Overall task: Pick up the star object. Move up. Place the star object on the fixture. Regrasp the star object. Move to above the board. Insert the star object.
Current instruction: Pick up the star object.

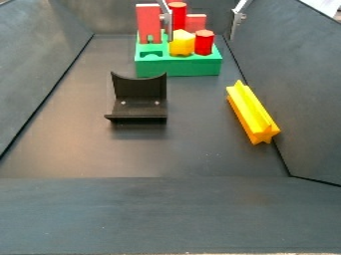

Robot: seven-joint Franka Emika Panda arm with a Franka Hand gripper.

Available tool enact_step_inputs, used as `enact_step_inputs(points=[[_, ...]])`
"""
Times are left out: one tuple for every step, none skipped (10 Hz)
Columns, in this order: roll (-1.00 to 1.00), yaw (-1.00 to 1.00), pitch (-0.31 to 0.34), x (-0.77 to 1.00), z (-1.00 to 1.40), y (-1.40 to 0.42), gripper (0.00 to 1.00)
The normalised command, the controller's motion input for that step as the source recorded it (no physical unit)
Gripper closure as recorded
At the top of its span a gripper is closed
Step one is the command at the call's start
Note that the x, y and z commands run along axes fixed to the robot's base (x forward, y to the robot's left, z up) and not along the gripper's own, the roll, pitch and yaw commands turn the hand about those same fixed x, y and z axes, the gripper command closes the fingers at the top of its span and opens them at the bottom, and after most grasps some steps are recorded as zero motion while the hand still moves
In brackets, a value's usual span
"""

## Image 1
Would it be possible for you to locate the red tall cylinder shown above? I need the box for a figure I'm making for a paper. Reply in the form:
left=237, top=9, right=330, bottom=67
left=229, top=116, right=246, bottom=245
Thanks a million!
left=169, top=1, right=186, bottom=30

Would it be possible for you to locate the red hexagonal prism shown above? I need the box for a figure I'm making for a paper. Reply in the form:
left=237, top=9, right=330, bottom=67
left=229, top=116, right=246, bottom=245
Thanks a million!
left=194, top=29, right=214, bottom=56

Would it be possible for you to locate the black fixture bracket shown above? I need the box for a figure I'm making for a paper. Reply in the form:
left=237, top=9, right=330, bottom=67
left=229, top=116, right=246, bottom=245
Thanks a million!
left=104, top=73, right=169, bottom=122

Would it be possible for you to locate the pink rounded square block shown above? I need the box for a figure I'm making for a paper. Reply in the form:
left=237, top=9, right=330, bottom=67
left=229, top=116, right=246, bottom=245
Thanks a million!
left=185, top=14, right=206, bottom=33

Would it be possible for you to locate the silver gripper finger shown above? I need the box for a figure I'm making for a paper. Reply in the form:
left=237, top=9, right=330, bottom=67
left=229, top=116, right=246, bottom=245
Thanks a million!
left=229, top=0, right=253, bottom=40
left=158, top=0, right=173, bottom=42

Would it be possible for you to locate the yellow rounded block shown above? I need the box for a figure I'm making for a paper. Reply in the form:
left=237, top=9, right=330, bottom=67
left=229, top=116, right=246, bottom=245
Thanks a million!
left=170, top=29, right=195, bottom=56

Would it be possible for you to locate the green shape sorter base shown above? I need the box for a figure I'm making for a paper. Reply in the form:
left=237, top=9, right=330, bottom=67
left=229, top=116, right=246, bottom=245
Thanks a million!
left=135, top=35, right=222, bottom=78

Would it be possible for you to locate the red arch block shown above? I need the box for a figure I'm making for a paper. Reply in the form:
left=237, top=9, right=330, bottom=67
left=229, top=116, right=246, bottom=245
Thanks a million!
left=136, top=3, right=162, bottom=44

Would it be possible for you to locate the yellow star prism block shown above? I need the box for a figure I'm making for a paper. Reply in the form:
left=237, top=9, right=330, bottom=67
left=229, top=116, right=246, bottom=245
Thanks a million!
left=226, top=81, right=281, bottom=144

